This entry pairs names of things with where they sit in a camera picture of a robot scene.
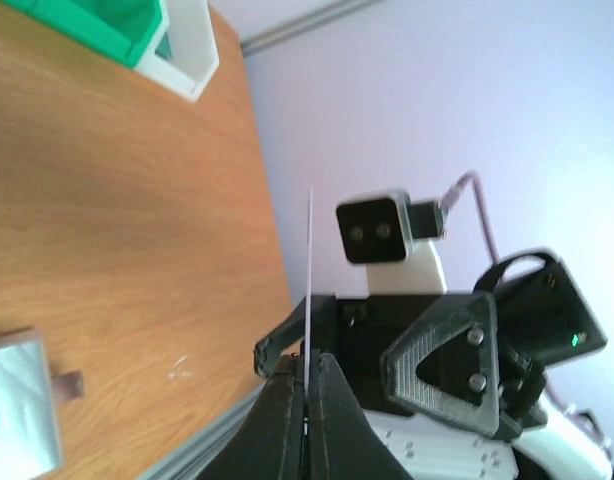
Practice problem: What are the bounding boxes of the middle green bin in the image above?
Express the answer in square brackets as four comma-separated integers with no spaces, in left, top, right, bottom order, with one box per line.
[3,0,168,69]

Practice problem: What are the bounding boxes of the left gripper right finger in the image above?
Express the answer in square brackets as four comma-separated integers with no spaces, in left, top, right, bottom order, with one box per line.
[309,353,411,479]

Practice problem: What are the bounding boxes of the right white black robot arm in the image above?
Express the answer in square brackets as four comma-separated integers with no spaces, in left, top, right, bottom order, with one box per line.
[254,241,614,479]

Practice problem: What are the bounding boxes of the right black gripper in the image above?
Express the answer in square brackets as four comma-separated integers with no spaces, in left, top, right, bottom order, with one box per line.
[253,292,547,440]

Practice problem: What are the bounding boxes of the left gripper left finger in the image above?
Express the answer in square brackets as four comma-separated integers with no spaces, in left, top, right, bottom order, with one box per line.
[198,354,305,480]

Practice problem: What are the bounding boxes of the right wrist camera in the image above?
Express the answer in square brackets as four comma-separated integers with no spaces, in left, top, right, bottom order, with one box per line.
[335,189,448,265]

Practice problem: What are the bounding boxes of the white floral VIP card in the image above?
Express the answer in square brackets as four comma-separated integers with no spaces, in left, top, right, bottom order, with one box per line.
[301,186,315,391]

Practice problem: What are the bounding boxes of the white bin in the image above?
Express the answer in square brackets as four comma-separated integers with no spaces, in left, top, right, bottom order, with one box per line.
[133,0,220,102]

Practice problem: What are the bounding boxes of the teal card in bin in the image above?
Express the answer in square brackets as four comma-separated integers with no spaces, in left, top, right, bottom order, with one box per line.
[155,33,173,61]

